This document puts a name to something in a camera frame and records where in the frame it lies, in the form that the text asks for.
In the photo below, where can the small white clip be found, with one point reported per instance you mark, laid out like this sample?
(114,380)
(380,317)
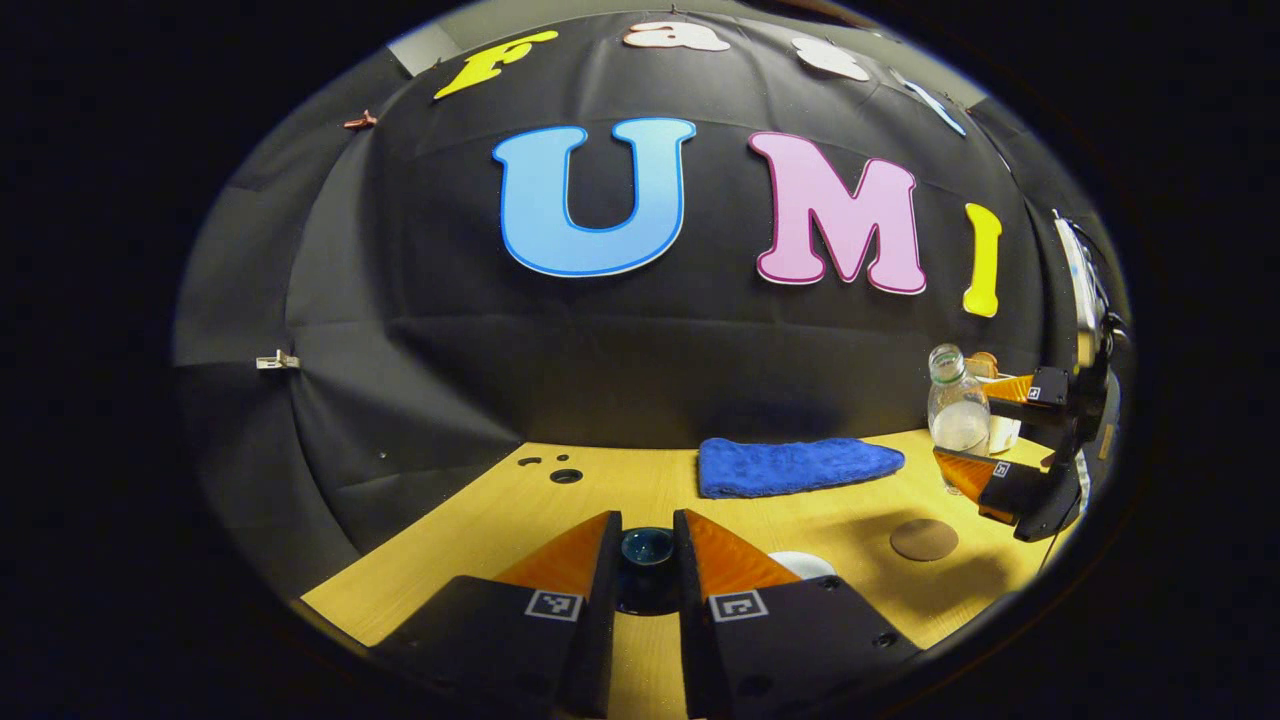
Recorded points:
(277,361)

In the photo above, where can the blue towel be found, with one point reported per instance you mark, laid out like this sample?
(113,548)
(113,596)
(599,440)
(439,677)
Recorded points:
(790,467)

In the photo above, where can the small orange clip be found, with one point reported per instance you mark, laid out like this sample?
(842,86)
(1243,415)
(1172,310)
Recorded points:
(360,121)

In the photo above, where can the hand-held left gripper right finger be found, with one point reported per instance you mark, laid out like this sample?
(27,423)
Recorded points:
(692,620)

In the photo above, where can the black backdrop cloth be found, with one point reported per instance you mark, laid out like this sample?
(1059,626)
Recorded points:
(450,330)

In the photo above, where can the clear plastic water bottle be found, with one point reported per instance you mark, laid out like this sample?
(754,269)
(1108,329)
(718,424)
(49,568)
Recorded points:
(957,420)

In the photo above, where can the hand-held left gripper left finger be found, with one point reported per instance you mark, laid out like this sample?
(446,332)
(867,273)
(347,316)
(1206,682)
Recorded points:
(600,620)

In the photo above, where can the brown toast slice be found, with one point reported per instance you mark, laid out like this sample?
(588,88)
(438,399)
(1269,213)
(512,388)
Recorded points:
(983,364)

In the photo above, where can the round brown coaster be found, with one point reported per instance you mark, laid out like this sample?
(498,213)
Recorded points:
(924,540)

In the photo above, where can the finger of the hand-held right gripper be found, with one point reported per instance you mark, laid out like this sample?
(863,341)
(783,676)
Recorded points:
(1010,490)
(1040,388)

